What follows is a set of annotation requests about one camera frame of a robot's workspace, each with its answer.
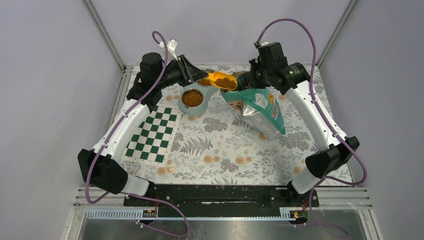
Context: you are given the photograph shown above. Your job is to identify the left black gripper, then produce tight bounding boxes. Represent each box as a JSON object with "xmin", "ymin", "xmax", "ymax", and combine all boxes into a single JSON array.
[{"xmin": 155, "ymin": 54, "xmax": 208, "ymax": 89}]

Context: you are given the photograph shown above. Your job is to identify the yellow plastic scoop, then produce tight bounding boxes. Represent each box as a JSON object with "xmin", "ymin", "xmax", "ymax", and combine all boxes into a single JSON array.
[{"xmin": 207, "ymin": 71, "xmax": 238, "ymax": 91}]

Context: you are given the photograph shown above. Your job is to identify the teal dog food bag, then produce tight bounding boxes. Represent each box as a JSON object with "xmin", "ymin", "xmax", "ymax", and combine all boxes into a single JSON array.
[{"xmin": 221, "ymin": 87, "xmax": 286, "ymax": 139}]

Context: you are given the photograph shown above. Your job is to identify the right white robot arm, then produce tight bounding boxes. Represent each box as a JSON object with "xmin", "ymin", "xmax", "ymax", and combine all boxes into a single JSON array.
[{"xmin": 243, "ymin": 41, "xmax": 360, "ymax": 206}]

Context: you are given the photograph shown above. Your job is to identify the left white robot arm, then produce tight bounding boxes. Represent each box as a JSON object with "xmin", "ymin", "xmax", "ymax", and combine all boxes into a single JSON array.
[{"xmin": 77, "ymin": 52, "xmax": 209, "ymax": 206}]

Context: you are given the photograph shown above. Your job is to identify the teal double pet bowl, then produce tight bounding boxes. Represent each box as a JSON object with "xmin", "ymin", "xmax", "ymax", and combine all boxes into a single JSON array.
[{"xmin": 177, "ymin": 78, "xmax": 220, "ymax": 117}]

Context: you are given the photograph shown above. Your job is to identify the floral tablecloth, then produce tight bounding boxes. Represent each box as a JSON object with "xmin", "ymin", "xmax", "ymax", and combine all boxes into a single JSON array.
[{"xmin": 109, "ymin": 64, "xmax": 355, "ymax": 186}]

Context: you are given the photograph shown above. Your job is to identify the green white checkered mat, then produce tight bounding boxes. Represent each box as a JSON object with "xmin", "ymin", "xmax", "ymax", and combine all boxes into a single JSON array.
[{"xmin": 121, "ymin": 104, "xmax": 182, "ymax": 167}]

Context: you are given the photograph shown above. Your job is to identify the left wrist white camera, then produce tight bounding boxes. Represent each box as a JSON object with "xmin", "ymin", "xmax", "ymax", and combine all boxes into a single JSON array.
[{"xmin": 165, "ymin": 38, "xmax": 178, "ymax": 62}]

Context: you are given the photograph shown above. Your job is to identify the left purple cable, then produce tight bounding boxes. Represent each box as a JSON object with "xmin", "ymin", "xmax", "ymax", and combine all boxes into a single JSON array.
[{"xmin": 85, "ymin": 31, "xmax": 190, "ymax": 240}]

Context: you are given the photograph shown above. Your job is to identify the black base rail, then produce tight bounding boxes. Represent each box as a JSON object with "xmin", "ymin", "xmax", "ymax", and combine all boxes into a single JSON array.
[{"xmin": 123, "ymin": 184, "xmax": 320, "ymax": 218}]

